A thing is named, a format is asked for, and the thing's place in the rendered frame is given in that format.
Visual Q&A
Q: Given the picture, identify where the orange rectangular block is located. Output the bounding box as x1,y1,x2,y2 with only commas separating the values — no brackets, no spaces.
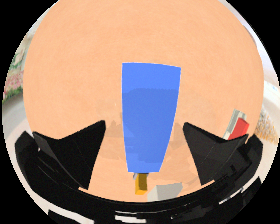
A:
135,173,147,194

